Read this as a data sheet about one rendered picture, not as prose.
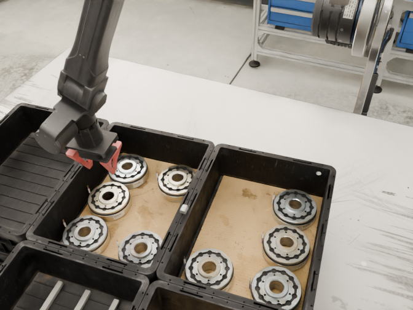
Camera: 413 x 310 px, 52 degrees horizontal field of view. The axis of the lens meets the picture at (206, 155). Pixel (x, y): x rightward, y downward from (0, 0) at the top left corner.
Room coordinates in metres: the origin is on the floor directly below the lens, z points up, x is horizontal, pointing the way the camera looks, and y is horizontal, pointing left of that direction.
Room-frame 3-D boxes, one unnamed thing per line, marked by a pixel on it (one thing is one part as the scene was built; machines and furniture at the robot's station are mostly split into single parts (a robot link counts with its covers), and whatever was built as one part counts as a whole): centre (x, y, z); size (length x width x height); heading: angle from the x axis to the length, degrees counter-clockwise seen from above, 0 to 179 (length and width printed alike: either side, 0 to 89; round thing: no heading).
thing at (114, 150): (0.68, 0.23, 1.00); 0.07 x 0.07 x 0.09; 68
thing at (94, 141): (0.69, 0.25, 1.07); 0.10 x 0.07 x 0.07; 68
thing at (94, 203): (0.69, 0.25, 0.86); 0.10 x 0.10 x 0.01
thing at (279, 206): (0.64, -0.21, 0.86); 0.10 x 0.10 x 0.01
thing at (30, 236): (0.66, 0.18, 0.92); 0.40 x 0.30 x 0.02; 159
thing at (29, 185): (0.77, 0.46, 0.87); 0.40 x 0.30 x 0.11; 159
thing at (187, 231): (0.56, -0.10, 0.87); 0.40 x 0.30 x 0.11; 159
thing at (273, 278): (0.43, -0.13, 0.86); 0.05 x 0.05 x 0.01
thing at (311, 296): (0.56, -0.10, 0.92); 0.40 x 0.30 x 0.02; 159
